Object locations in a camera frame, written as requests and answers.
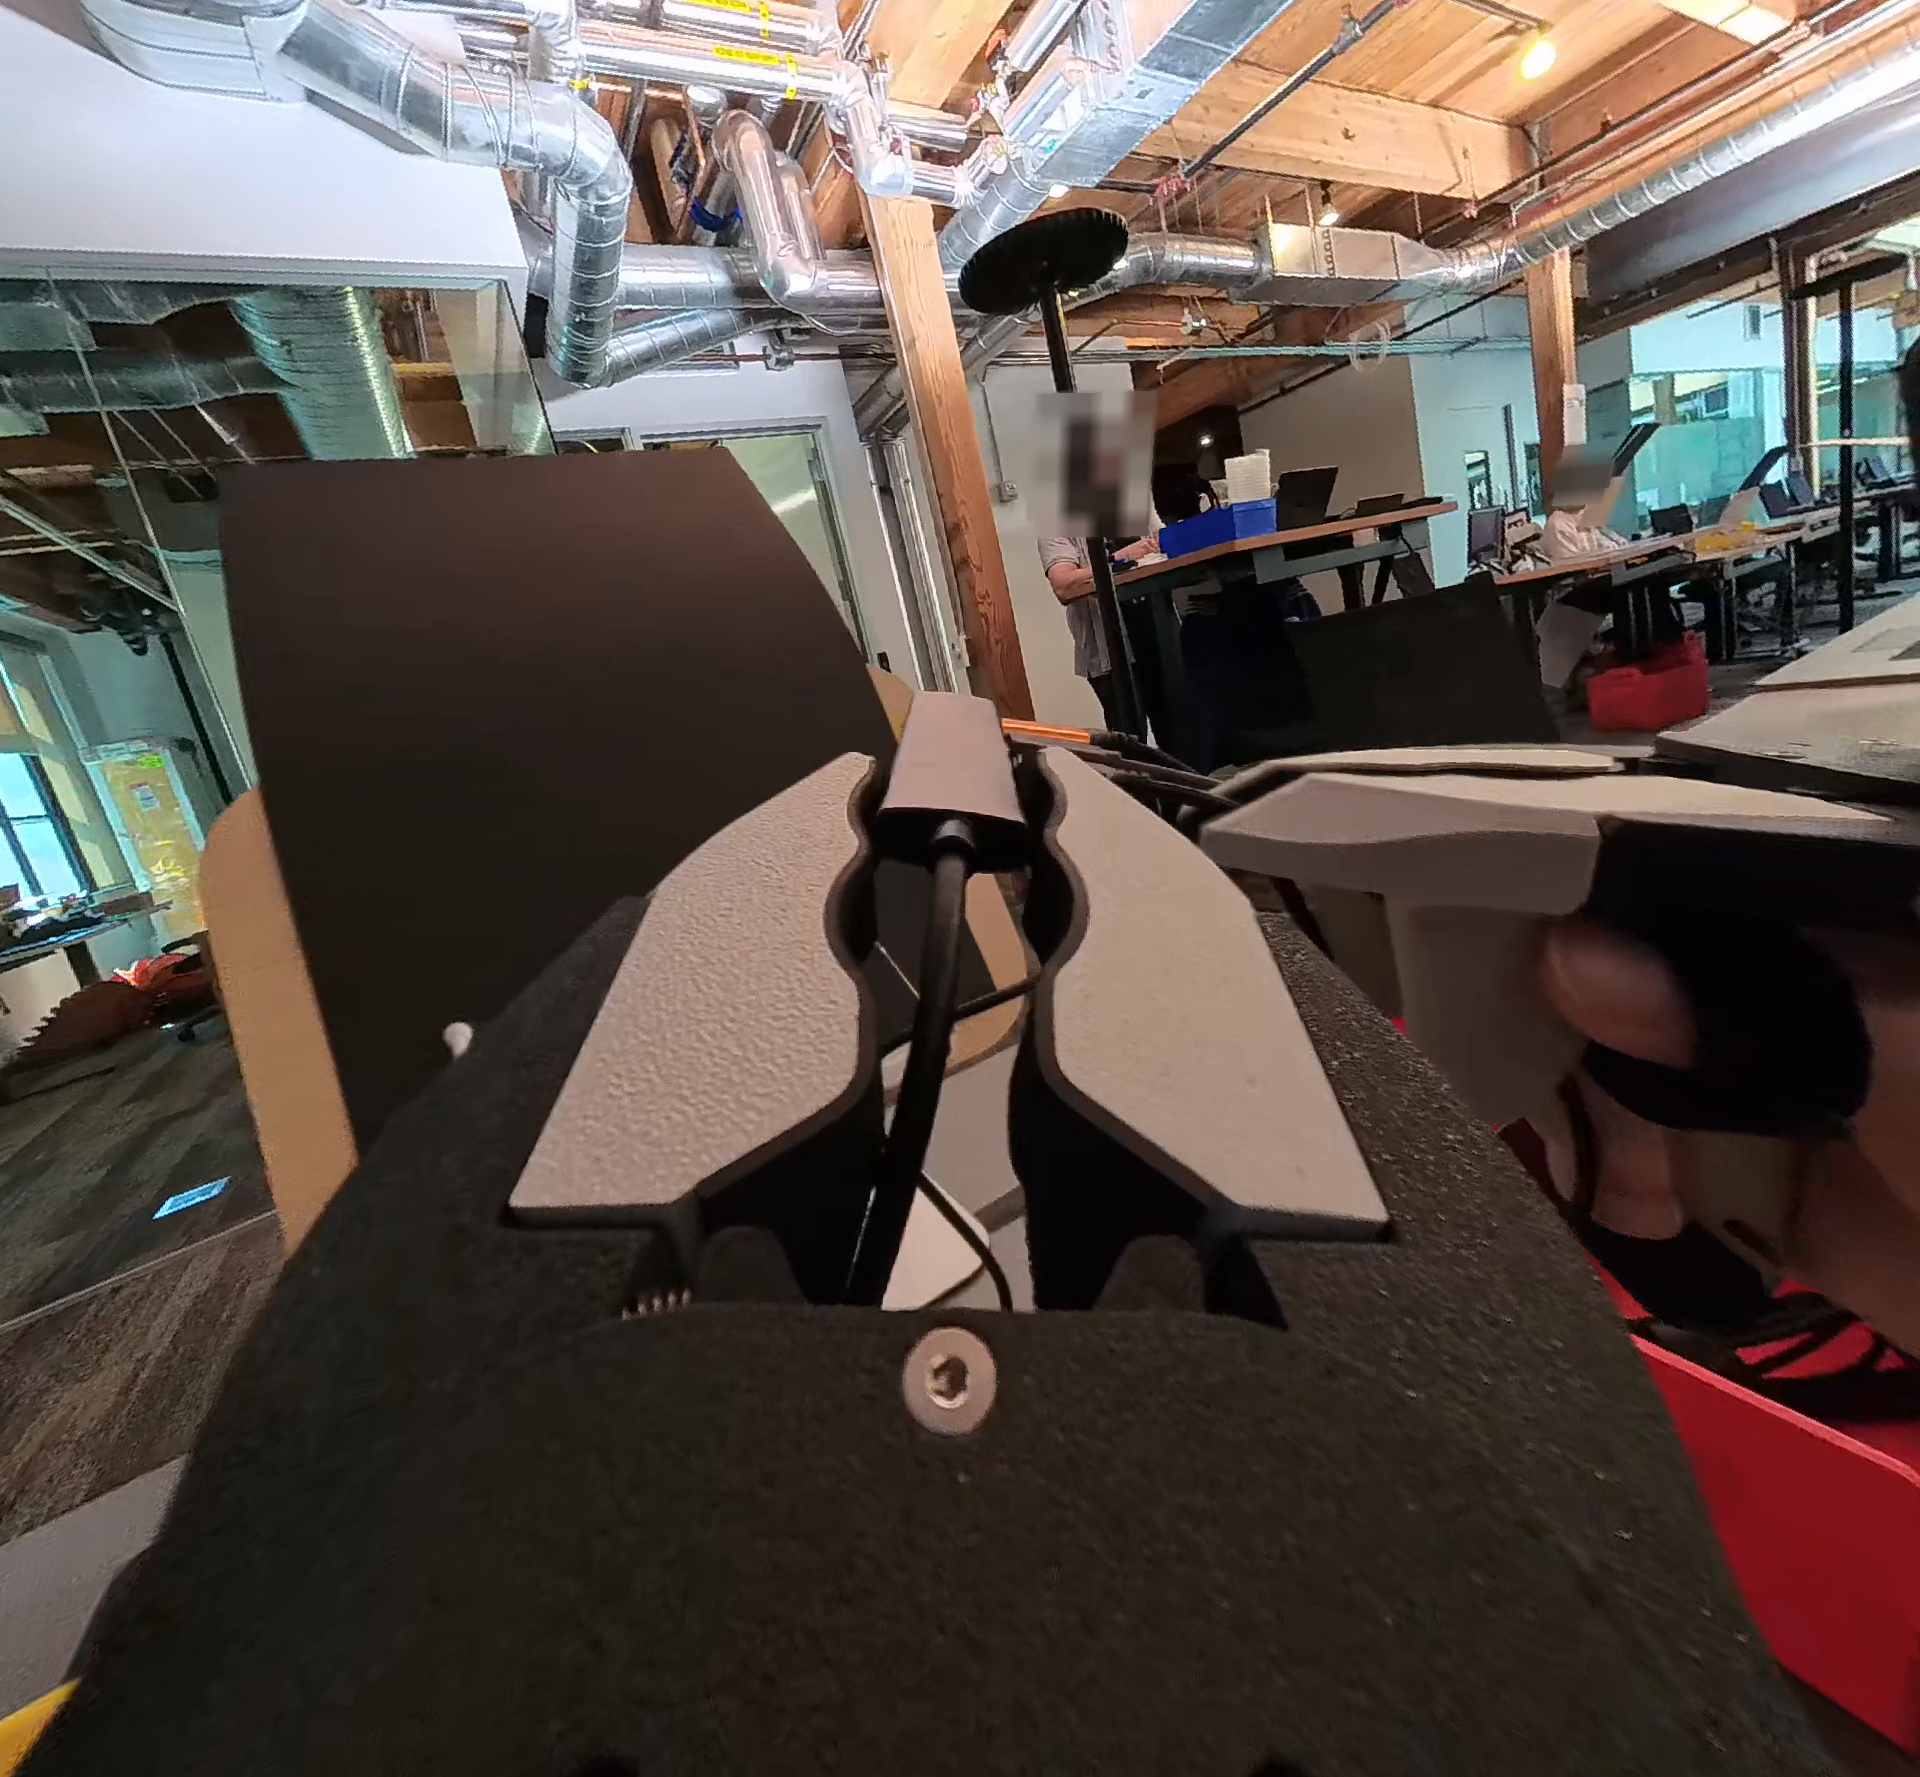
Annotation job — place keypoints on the blue plastic bin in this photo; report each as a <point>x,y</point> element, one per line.
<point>1215,529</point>

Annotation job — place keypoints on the person's right hand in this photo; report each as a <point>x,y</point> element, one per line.
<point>1620,997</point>

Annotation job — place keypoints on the red bag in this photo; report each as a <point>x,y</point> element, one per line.
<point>1651,689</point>

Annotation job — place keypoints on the black disc on black rod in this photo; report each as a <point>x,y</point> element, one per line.
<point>1043,256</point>

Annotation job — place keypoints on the white metal tablet stand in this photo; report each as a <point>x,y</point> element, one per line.
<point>931,1260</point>

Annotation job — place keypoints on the black board with wooden frame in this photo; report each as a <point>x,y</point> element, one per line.
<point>525,683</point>

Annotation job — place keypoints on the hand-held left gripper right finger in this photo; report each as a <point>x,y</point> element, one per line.
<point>1201,1058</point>

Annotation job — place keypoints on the glass door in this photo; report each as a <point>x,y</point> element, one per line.
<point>795,533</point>

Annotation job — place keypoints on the grey usb hub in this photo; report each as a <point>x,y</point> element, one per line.
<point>953,773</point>

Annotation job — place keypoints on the red plastic bin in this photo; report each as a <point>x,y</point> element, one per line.
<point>1771,1507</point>

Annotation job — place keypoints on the yellow plastic bin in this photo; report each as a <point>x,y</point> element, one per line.
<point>27,1739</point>

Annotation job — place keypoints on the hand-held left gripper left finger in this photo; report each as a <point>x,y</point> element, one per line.
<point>705,1027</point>

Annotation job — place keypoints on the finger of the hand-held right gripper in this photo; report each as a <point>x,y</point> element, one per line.
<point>1441,762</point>
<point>1394,834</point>

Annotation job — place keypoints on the wooden standing desk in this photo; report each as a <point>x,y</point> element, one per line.
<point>1291,533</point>

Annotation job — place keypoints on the wooden post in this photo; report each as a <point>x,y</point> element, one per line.
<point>1553,384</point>

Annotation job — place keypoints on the black panel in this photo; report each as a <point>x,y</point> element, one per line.
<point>1424,668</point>

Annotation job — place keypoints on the wooden ceiling beam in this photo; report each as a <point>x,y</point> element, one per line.
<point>944,457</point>

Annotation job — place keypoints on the large glass window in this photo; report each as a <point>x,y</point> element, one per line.
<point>90,788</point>

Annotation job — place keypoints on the silver ventilation ducts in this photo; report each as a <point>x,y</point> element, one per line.
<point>450,113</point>

